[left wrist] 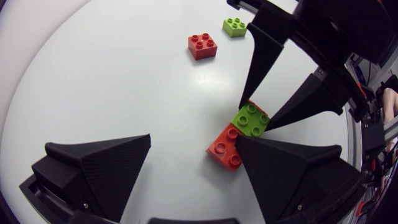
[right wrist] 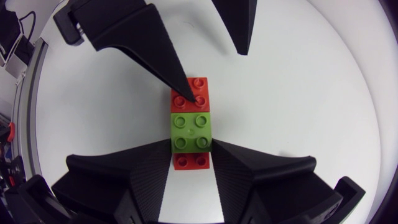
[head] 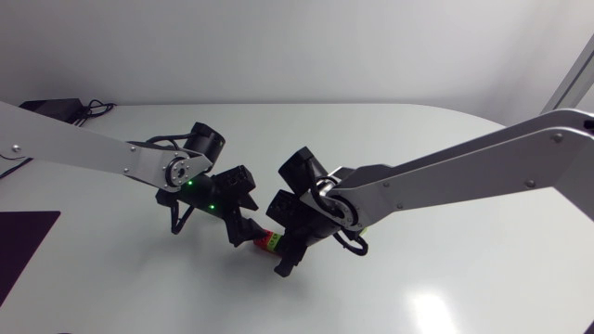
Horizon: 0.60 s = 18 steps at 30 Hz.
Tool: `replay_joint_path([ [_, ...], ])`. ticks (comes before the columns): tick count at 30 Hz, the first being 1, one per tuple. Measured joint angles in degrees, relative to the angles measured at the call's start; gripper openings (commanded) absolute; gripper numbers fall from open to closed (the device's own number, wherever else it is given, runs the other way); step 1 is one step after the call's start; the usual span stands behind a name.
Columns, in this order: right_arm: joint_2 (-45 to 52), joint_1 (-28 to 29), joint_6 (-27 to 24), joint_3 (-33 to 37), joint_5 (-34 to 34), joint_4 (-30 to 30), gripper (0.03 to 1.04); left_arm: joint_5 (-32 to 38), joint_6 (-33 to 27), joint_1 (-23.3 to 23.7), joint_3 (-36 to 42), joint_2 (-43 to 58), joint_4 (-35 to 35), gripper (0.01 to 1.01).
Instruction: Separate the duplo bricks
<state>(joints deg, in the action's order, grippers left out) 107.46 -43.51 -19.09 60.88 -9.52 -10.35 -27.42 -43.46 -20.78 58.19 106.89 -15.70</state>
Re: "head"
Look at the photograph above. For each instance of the red toy brick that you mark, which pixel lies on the red toy brick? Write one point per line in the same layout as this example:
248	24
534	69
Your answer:
262	243

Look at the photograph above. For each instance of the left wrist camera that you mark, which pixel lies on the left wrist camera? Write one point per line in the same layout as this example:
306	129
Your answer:
236	178

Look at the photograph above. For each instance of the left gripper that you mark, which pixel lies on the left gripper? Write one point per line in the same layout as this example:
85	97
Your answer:
234	201

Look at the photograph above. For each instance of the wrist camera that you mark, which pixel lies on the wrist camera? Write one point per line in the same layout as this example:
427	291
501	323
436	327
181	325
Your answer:
236	178
283	206

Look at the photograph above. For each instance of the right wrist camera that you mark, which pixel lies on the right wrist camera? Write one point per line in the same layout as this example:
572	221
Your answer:
283	206

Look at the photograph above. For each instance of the dark mat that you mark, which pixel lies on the dark mat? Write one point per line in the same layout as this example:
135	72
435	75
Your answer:
21	246

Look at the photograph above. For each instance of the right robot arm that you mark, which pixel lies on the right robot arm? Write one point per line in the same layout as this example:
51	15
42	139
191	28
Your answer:
464	176

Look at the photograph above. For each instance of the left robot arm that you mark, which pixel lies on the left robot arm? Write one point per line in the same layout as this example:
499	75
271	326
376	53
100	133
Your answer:
69	148

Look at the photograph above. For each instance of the black power brick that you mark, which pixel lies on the black power brick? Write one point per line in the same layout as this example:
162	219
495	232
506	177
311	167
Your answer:
53	110

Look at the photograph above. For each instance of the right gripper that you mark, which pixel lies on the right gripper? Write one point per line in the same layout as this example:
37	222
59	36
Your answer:
306	232

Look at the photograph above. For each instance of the green toy brick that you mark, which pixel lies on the green toy brick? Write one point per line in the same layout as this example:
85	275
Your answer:
275	241

